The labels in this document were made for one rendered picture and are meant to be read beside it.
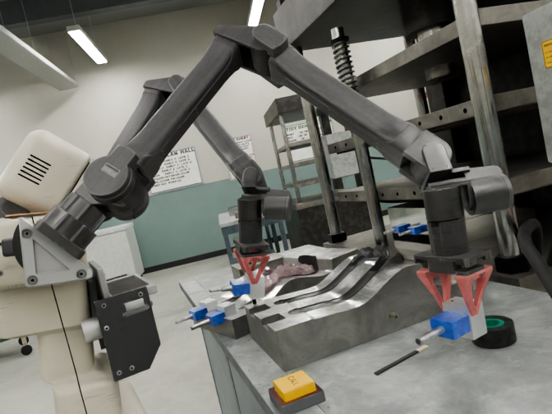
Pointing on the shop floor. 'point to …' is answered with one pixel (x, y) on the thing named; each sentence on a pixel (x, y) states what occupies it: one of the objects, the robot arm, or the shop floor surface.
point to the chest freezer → (116, 250)
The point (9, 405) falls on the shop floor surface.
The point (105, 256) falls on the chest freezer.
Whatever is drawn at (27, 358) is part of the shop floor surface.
